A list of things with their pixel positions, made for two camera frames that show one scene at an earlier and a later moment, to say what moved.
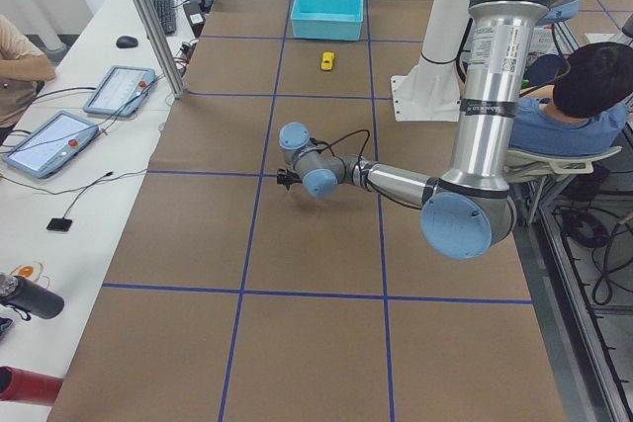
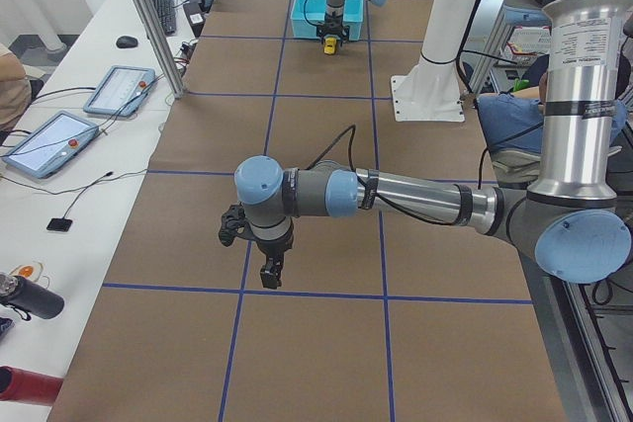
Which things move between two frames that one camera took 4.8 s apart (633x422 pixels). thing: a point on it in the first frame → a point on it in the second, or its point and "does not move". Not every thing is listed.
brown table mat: [233, 296] does not move
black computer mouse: [127, 42] does not move
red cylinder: [24, 385] does not move
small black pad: [59, 223] does not move
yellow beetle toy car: [327, 60] → [330, 44]
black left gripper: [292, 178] → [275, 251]
